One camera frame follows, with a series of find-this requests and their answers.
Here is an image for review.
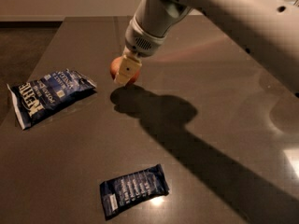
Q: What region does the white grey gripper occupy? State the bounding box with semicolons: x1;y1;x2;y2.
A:
113;0;193;86

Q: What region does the red apple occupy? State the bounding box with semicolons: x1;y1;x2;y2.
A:
109;56;141;86

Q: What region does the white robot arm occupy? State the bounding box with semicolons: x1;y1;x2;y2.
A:
114;0;299;94

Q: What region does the blue kettle chip bag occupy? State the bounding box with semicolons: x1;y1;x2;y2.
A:
7;69;96;130

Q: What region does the dark blue snack packet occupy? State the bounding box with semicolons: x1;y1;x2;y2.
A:
99;164;169;219

